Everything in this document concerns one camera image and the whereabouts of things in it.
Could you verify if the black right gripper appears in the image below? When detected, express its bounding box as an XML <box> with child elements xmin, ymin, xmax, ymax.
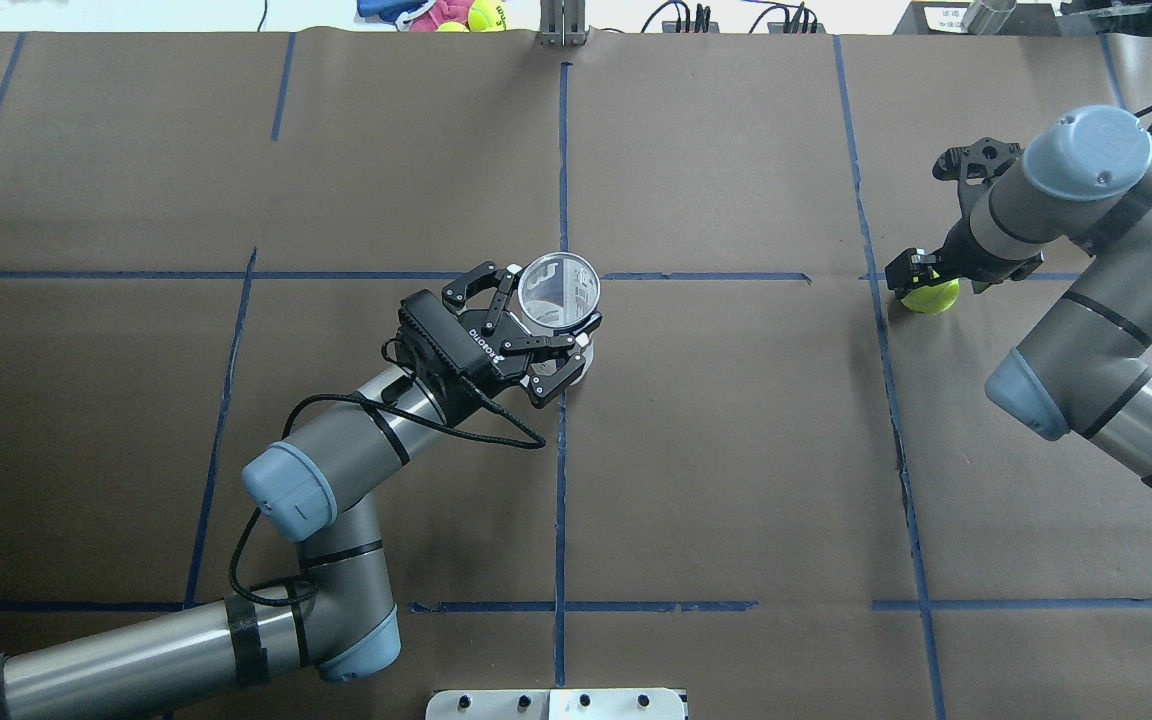
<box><xmin>884</xmin><ymin>222</ymin><xmax>1044</xmax><ymax>296</ymax></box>

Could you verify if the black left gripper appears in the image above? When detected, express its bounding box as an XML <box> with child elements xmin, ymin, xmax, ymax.
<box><xmin>396</xmin><ymin>262</ymin><xmax>602</xmax><ymax>409</ymax></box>

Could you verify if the yellow tennis ball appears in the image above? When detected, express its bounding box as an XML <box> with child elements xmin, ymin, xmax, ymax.
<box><xmin>899</xmin><ymin>279</ymin><xmax>961</xmax><ymax>316</ymax></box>

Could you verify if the white tennis ball can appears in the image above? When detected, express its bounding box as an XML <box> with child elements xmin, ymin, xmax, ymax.
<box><xmin>515</xmin><ymin>252</ymin><xmax>602</xmax><ymax>338</ymax></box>

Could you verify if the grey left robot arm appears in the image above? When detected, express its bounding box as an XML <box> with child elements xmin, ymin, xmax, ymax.
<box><xmin>0</xmin><ymin>252</ymin><xmax>602</xmax><ymax>719</ymax></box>

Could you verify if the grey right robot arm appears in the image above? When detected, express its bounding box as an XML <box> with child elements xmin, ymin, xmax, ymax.
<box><xmin>884</xmin><ymin>105</ymin><xmax>1152</xmax><ymax>488</ymax></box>

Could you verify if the yellow ball among toys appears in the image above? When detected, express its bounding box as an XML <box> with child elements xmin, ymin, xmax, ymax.
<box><xmin>467</xmin><ymin>0</ymin><xmax>509</xmax><ymax>32</ymax></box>

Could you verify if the pink and blue toy pile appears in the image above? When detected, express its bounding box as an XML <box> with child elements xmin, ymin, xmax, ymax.
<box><xmin>355</xmin><ymin>0</ymin><xmax>473</xmax><ymax>32</ymax></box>

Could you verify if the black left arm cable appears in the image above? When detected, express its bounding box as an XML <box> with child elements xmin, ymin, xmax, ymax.
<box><xmin>228</xmin><ymin>338</ymin><xmax>550</xmax><ymax>607</ymax></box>

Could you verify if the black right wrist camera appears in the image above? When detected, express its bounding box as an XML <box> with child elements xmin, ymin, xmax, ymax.
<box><xmin>931</xmin><ymin>137</ymin><xmax>1023</xmax><ymax>218</ymax></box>

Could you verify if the aluminium frame post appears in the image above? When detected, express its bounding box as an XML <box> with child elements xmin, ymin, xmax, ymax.
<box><xmin>536</xmin><ymin>0</ymin><xmax>589</xmax><ymax>47</ymax></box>

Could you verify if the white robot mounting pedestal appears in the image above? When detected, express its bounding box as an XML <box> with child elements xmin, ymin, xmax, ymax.
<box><xmin>424</xmin><ymin>687</ymin><xmax>690</xmax><ymax>719</ymax></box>

